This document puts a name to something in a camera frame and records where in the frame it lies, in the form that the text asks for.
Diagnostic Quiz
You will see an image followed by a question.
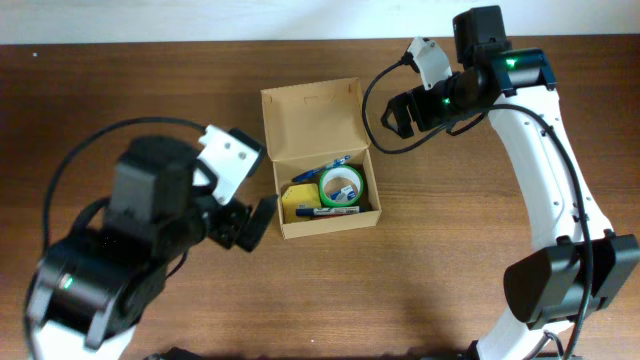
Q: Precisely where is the white blue staples box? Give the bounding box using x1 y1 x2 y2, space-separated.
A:
330 185 356 203

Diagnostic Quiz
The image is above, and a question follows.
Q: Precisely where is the green tape roll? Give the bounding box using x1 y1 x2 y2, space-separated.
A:
319 165 364 207

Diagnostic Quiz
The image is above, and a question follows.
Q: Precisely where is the blue white board marker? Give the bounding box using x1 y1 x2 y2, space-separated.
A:
295 206 362 217

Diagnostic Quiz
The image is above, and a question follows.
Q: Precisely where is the brown cardboard box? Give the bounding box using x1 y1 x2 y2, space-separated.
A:
261 78 382 240

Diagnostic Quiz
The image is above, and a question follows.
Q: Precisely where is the blue ballpoint pen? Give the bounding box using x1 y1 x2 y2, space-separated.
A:
292 155 351 183

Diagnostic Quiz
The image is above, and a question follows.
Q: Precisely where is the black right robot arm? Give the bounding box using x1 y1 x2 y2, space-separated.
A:
381 6 639 359

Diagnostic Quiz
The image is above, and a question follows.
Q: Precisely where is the yellow spiral notepad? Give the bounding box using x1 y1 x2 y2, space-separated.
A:
281 183 322 223

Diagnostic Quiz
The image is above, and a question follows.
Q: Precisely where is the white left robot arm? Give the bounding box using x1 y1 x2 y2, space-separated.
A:
24 130 277 359

